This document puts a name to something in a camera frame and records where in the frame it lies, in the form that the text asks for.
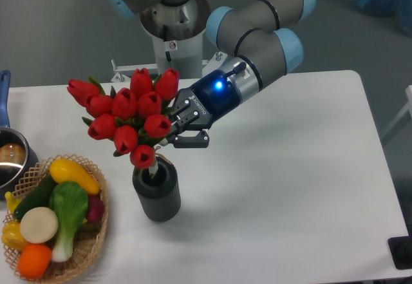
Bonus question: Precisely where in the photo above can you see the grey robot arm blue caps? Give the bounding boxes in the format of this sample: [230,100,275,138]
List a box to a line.
[108,0,316,148]

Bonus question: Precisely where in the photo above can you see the dark grey ribbed vase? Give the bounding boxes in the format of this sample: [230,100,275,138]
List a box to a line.
[132,156,181,222]

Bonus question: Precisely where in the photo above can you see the dark green cucumber toy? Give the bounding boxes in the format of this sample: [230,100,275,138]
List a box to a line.
[13,175,57,221]

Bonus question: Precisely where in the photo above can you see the white frame at right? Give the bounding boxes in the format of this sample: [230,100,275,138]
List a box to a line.
[380,85,411,146]

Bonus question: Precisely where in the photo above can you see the green bok choy toy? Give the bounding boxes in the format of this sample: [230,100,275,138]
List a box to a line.
[49,181,88,263]

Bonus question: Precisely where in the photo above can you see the purple red radish toy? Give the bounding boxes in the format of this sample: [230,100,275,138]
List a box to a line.
[85,196,105,223]

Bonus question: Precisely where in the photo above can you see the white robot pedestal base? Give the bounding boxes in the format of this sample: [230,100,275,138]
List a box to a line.
[110,0,226,84]

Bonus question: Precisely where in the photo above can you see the yellow bell pepper toy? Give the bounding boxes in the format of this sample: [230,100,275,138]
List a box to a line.
[1,220,29,252]

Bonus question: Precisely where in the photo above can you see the yellow banana toy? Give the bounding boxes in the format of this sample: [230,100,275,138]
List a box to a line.
[5,191,22,214]

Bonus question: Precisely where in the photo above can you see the cream round radish slice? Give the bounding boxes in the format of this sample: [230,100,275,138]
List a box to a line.
[20,207,59,243]

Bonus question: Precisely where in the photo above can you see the orange toy fruit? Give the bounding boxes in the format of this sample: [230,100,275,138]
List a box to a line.
[17,243,52,279]

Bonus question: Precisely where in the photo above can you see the black device at edge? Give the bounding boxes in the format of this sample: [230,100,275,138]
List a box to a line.
[388,236,411,270]

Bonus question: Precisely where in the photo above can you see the yellow squash toy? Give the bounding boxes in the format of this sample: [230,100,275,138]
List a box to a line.
[49,158,101,195]

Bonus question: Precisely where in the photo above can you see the blue handled steel saucepan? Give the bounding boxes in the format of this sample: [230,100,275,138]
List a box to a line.
[1,70,38,201]

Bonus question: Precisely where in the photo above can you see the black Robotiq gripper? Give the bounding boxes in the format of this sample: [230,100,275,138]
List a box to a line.
[160,70,241,149]

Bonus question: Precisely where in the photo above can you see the red tulip bouquet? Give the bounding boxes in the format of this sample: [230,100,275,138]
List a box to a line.
[67,68,180,178]

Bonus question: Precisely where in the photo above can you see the woven wicker basket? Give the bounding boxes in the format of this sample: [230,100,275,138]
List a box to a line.
[3,155,109,283]

